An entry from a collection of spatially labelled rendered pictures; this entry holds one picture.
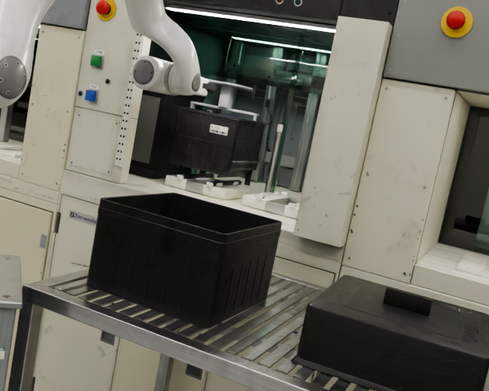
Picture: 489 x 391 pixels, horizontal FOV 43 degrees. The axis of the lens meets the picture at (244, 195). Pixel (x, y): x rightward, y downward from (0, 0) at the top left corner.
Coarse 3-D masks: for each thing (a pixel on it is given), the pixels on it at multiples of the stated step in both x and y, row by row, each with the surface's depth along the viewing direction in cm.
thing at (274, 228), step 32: (96, 224) 118; (128, 224) 115; (160, 224) 112; (192, 224) 141; (224, 224) 137; (256, 224) 134; (96, 256) 118; (128, 256) 115; (160, 256) 113; (192, 256) 110; (224, 256) 108; (256, 256) 122; (96, 288) 119; (128, 288) 116; (160, 288) 113; (192, 288) 110; (224, 288) 112; (256, 288) 126; (192, 320) 110
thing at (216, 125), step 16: (224, 96) 195; (192, 112) 191; (208, 112) 189; (240, 112) 194; (176, 128) 193; (192, 128) 191; (208, 128) 189; (224, 128) 186; (240, 128) 186; (256, 128) 197; (176, 144) 194; (192, 144) 191; (208, 144) 189; (224, 144) 187; (240, 144) 189; (256, 144) 200; (176, 160) 194; (192, 160) 191; (208, 160) 189; (224, 160) 187; (240, 160) 191; (256, 160) 203; (192, 176) 199; (208, 176) 209; (224, 176) 192; (240, 176) 203
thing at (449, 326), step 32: (352, 288) 117; (384, 288) 121; (320, 320) 100; (352, 320) 98; (384, 320) 100; (416, 320) 103; (448, 320) 107; (480, 320) 111; (320, 352) 100; (352, 352) 98; (384, 352) 96; (416, 352) 95; (448, 352) 93; (480, 352) 93; (384, 384) 97; (416, 384) 95; (448, 384) 93; (480, 384) 92
